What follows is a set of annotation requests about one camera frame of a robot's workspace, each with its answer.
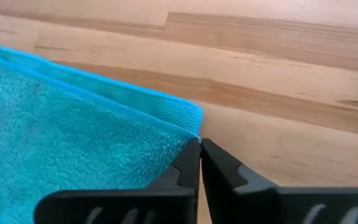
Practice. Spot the teal microfiber towel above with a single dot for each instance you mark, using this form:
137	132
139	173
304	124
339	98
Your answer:
57	140

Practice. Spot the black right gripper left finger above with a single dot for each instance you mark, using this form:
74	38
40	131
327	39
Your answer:
135	205

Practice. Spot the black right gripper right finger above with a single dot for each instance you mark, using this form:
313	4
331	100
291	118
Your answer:
259	205

